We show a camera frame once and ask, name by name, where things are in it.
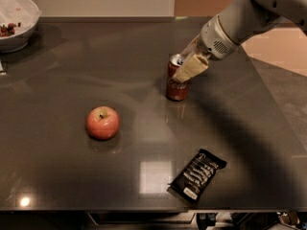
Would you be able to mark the black rxbar chocolate wrapper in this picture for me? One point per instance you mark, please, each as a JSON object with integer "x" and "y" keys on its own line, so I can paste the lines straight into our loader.
{"x": 197, "y": 174}

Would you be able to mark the red apple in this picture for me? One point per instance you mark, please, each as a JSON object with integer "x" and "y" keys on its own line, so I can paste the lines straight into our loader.
{"x": 102, "y": 123}

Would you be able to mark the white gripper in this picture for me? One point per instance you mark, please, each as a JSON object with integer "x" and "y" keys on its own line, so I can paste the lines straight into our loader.
{"x": 213, "y": 39}

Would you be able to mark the white bowl with contents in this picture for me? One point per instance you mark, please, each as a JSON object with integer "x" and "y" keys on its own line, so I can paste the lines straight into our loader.
{"x": 22, "y": 16}

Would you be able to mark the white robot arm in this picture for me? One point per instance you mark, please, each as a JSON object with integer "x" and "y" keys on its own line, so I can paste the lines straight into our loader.
{"x": 234, "y": 25}

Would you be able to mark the red coke can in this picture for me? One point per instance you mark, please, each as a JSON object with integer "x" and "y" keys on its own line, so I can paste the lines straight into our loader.
{"x": 176, "y": 91}

